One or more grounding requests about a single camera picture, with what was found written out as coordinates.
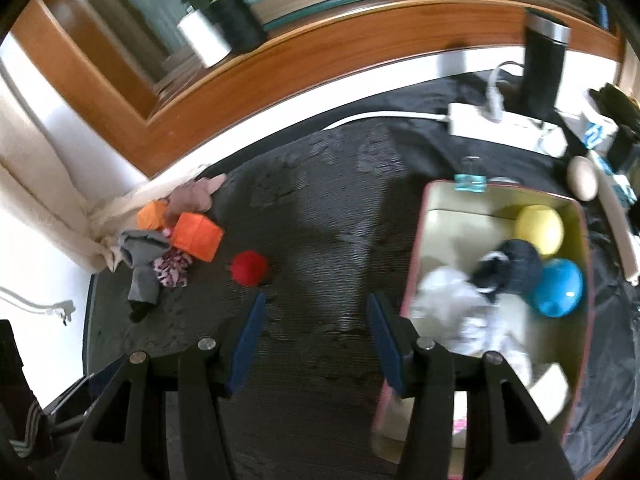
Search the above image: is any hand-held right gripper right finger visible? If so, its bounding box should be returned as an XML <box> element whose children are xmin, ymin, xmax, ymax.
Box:
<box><xmin>366</xmin><ymin>292</ymin><xmax>576</xmax><ymax>480</ymax></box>

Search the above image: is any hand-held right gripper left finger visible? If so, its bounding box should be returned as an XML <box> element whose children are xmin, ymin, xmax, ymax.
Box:
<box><xmin>57</xmin><ymin>292</ymin><xmax>268</xmax><ymax>480</ymax></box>

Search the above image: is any red ball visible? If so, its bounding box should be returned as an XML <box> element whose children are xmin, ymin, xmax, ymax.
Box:
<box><xmin>230</xmin><ymin>251</ymin><xmax>272</xmax><ymax>287</ymax></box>

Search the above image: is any light grey sock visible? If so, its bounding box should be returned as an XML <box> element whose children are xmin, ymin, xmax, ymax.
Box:
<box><xmin>411</xmin><ymin>266</ymin><xmax>493</xmax><ymax>331</ymax></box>

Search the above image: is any pastel sock ball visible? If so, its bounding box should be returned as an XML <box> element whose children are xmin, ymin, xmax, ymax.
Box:
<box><xmin>450</xmin><ymin>305</ymin><xmax>533</xmax><ymax>386</ymax></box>

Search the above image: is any pink leopard scrunchie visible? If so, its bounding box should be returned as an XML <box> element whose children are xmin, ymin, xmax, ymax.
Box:
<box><xmin>152</xmin><ymin>249</ymin><xmax>193</xmax><ymax>288</ymax></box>

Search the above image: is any orange soft block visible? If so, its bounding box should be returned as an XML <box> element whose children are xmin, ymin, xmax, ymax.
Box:
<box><xmin>171</xmin><ymin>211</ymin><xmax>224</xmax><ymax>262</ymax></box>
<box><xmin>137</xmin><ymin>201</ymin><xmax>171</xmax><ymax>231</ymax></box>

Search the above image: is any grey sock with black toe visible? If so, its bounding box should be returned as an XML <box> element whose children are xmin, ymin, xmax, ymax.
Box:
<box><xmin>117</xmin><ymin>229</ymin><xmax>173</xmax><ymax>323</ymax></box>

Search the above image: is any red cardboard box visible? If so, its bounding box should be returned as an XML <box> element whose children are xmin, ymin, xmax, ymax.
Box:
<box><xmin>370</xmin><ymin>180</ymin><xmax>596</xmax><ymax>476</ymax></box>

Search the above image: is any dark blue sock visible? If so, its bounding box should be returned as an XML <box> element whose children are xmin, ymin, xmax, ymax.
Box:
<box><xmin>472</xmin><ymin>239</ymin><xmax>544</xmax><ymax>306</ymax></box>

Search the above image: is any blue ball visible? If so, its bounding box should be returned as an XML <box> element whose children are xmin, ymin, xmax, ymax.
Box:
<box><xmin>530</xmin><ymin>258</ymin><xmax>585</xmax><ymax>317</ymax></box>

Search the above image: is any yellow ball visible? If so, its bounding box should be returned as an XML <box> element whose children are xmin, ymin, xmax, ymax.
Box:
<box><xmin>515</xmin><ymin>205</ymin><xmax>566</xmax><ymax>257</ymax></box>

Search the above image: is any dark floral cloth desktop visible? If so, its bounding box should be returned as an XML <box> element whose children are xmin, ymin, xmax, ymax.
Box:
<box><xmin>82</xmin><ymin>72</ymin><xmax>640</xmax><ymax>480</ymax></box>

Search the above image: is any pink sock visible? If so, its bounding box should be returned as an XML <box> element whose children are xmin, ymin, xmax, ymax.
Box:
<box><xmin>162</xmin><ymin>172</ymin><xmax>228</xmax><ymax>228</ymax></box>

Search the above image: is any blue binder clip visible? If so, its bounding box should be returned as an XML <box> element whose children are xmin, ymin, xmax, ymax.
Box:
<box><xmin>454</xmin><ymin>156</ymin><xmax>488</xmax><ymax>193</ymax></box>

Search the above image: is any dark striped cloth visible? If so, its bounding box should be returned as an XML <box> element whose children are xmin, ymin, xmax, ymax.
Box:
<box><xmin>0</xmin><ymin>319</ymin><xmax>56</xmax><ymax>461</ymax></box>

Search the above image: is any white power strip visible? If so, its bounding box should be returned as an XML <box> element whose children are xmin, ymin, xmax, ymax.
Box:
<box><xmin>446</xmin><ymin>102</ymin><xmax>568</xmax><ymax>158</ymax></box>

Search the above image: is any cream curtain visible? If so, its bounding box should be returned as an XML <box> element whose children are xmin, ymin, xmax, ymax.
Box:
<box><xmin>0</xmin><ymin>105</ymin><xmax>211</xmax><ymax>276</ymax></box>

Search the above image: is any beige wooden egg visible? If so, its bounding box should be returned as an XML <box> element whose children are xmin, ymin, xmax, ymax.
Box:
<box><xmin>567</xmin><ymin>156</ymin><xmax>599</xmax><ymax>202</ymax></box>

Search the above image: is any blue white tissue pack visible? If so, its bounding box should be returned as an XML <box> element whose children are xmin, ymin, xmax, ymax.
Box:
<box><xmin>580</xmin><ymin>112</ymin><xmax>618</xmax><ymax>161</ymax></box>

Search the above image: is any white thread spool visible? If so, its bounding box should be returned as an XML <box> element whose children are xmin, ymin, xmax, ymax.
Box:
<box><xmin>176</xmin><ymin>7</ymin><xmax>233</xmax><ymax>69</ymax></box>

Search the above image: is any black thermos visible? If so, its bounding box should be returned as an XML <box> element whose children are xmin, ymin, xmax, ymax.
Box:
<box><xmin>520</xmin><ymin>9</ymin><xmax>572</xmax><ymax>126</ymax></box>

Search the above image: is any black thread spool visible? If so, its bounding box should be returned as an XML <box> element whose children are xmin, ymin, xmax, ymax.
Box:
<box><xmin>205</xmin><ymin>0</ymin><xmax>268</xmax><ymax>53</ymax></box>

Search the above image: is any white wall cable with plug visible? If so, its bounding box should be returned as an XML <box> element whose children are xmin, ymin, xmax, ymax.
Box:
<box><xmin>0</xmin><ymin>285</ymin><xmax>77</xmax><ymax>325</ymax></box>

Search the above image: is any white plug with cable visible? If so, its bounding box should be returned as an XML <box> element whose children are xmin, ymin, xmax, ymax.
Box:
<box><xmin>482</xmin><ymin>62</ymin><xmax>523</xmax><ymax>121</ymax></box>

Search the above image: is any wooden window frame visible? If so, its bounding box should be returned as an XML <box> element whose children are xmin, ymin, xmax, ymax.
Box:
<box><xmin>10</xmin><ymin>0</ymin><xmax>626</xmax><ymax>178</ymax></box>

